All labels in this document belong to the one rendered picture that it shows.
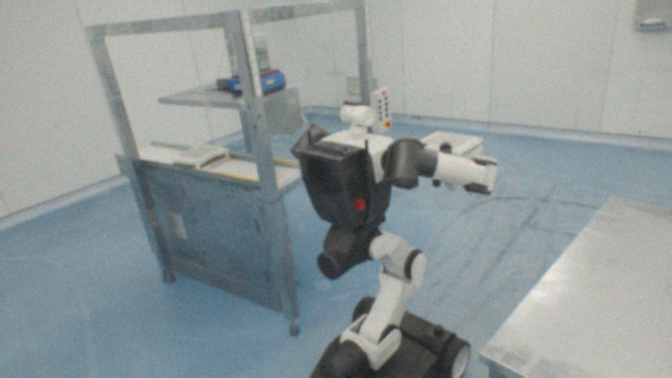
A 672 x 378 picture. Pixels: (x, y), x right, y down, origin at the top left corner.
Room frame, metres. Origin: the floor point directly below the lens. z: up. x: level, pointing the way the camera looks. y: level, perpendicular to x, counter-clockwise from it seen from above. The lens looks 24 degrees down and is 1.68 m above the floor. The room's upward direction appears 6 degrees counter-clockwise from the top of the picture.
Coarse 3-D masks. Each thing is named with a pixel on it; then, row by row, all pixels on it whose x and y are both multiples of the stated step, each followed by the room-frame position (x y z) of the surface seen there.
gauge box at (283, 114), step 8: (288, 96) 2.13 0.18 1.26; (296, 96) 2.18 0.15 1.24; (264, 104) 2.19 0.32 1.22; (272, 104) 2.16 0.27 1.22; (280, 104) 2.13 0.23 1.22; (288, 104) 2.12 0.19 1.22; (296, 104) 2.17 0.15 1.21; (272, 112) 2.17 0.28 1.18; (280, 112) 2.13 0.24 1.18; (288, 112) 2.11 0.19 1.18; (296, 112) 2.16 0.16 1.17; (272, 120) 2.17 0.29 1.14; (280, 120) 2.14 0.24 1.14; (288, 120) 2.11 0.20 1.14; (296, 120) 2.16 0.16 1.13; (272, 128) 2.18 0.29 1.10; (280, 128) 2.14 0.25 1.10; (288, 128) 2.11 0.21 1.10; (296, 128) 2.15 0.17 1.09
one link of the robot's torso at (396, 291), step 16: (384, 272) 1.68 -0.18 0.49; (416, 272) 1.57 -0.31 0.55; (384, 288) 1.61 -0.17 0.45; (400, 288) 1.57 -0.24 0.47; (416, 288) 1.58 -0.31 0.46; (384, 304) 1.55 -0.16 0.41; (400, 304) 1.55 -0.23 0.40; (368, 320) 1.52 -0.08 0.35; (384, 320) 1.49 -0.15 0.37; (400, 320) 1.55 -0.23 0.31; (368, 336) 1.47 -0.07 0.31; (384, 336) 1.44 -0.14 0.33
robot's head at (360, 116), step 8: (344, 112) 1.50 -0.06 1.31; (352, 112) 1.48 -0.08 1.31; (360, 112) 1.45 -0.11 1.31; (368, 112) 1.45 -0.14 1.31; (344, 120) 1.50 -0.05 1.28; (352, 120) 1.48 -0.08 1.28; (360, 120) 1.44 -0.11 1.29; (368, 120) 1.45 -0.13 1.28; (352, 128) 1.48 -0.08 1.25; (360, 128) 1.47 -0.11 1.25
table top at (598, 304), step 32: (608, 224) 1.36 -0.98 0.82; (640, 224) 1.34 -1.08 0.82; (576, 256) 1.18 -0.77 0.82; (608, 256) 1.17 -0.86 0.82; (640, 256) 1.15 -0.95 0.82; (544, 288) 1.04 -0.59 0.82; (576, 288) 1.03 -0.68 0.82; (608, 288) 1.01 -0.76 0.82; (640, 288) 1.00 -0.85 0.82; (512, 320) 0.92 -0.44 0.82; (544, 320) 0.91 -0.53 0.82; (576, 320) 0.90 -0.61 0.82; (608, 320) 0.89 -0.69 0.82; (640, 320) 0.87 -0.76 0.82; (480, 352) 0.82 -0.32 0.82; (512, 352) 0.81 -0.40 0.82; (544, 352) 0.80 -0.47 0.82; (576, 352) 0.79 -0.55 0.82; (608, 352) 0.78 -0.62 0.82; (640, 352) 0.77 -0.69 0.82
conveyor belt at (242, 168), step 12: (144, 156) 2.71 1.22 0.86; (156, 156) 2.68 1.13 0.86; (168, 156) 2.65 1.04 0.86; (216, 168) 2.33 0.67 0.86; (228, 168) 2.31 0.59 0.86; (240, 168) 2.28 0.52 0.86; (252, 168) 2.26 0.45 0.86; (276, 168) 2.22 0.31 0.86; (288, 168) 2.20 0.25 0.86; (288, 180) 2.07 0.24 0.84
